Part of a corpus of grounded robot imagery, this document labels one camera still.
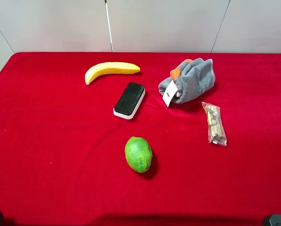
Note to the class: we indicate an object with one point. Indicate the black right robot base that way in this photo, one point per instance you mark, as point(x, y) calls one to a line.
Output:
point(272, 220)

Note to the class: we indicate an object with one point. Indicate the red velvet table cloth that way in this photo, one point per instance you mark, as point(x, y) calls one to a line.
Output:
point(62, 160)

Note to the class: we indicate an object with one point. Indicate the black white board eraser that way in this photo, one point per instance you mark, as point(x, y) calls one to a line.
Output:
point(129, 101)

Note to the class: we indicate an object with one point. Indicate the grey orange folded towel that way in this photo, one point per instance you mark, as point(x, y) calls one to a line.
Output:
point(192, 78)

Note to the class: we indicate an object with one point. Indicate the clear snack packet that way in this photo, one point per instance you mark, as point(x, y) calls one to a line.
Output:
point(216, 133)

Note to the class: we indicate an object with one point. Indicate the yellow banana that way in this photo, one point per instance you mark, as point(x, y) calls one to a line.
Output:
point(109, 68)

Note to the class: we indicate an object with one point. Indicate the green mango fruit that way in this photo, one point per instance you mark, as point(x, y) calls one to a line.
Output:
point(138, 154)

